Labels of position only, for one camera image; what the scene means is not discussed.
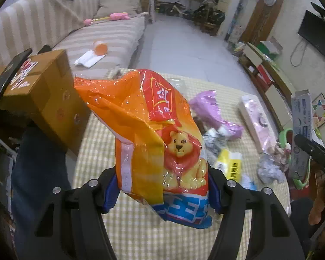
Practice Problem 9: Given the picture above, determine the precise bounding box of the television cabinet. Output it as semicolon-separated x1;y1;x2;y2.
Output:
238;42;297;130

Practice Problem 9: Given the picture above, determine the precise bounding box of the orange lion snack bag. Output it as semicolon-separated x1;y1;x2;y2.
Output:
74;69;214;229

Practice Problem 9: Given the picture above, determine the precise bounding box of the black and white wrapper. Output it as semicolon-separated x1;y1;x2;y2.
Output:
203;127;228;166

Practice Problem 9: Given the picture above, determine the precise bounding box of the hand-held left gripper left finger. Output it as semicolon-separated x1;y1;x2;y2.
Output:
19;166;122;260

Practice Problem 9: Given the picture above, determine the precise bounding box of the black ride-on toy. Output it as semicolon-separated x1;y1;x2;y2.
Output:
193;0;225;23

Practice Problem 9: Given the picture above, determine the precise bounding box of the balance bike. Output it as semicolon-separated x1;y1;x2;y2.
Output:
165;1;195;19

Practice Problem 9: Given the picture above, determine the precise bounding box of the black television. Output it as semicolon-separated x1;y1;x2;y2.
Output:
298;10;325;68

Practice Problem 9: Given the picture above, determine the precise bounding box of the crumpled clear wrapper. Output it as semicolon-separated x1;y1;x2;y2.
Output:
257;153;288;185

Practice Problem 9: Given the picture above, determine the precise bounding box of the orange cup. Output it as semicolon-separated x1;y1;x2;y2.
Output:
93;41;109;56

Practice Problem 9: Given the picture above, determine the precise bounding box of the striped beige sofa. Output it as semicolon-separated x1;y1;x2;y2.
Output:
0;0;147;79

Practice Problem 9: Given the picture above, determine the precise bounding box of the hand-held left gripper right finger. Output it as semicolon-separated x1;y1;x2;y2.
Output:
207;166;306;260

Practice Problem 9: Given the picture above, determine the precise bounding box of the colourful game board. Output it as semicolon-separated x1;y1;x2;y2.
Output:
310;93;325;129

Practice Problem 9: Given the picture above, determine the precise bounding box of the black flat object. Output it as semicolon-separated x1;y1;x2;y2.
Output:
0;48;33;106

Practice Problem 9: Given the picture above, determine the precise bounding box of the yellow checked tablecloth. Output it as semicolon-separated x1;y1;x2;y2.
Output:
72;69;291;260

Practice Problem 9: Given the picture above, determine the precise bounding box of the person's right hand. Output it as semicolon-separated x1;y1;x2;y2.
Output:
308;180;325;226

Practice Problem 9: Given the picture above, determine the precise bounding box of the purple snack bag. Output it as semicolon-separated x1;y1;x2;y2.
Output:
189;90;244;141

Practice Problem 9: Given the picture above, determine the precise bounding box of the person's leg in jeans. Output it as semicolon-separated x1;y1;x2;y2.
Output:
11;126;76;260

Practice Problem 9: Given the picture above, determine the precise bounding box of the pink plush toy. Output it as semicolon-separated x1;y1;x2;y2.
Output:
83;12;131;25

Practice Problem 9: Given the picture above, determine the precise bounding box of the beige pillow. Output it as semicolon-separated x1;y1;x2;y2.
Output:
93;0;145;19

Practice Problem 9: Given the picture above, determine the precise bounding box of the light blue wrapper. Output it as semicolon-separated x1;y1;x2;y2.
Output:
241;175;258;191

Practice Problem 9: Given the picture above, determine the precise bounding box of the yellow packet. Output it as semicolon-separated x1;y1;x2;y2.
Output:
213;148;244;182

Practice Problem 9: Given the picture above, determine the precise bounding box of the grey toothpaste box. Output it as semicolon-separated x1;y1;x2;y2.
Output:
288;89;313;180

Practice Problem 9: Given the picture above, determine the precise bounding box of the small wooden stool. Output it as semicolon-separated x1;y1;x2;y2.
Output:
200;21;217;36

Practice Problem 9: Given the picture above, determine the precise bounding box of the pink tissue pack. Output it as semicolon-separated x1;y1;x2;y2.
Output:
238;95;277;153

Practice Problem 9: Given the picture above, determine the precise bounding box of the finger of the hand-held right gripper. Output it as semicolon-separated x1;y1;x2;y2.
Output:
295;135;325;178

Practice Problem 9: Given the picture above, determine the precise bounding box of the cardboard box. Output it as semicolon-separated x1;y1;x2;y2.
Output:
0;49;91;156

